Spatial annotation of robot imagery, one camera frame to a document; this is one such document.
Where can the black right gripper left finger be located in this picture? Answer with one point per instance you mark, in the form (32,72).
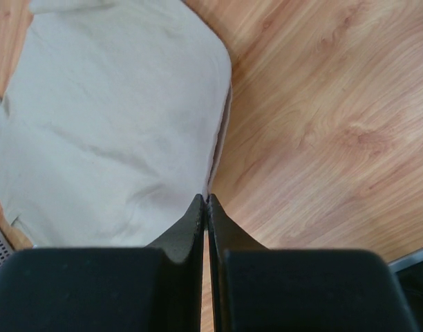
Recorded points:
(157,287)

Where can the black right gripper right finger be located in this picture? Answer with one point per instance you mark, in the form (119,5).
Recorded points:
(255,288)

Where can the beige t shirt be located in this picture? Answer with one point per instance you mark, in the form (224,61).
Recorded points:
(112,122)

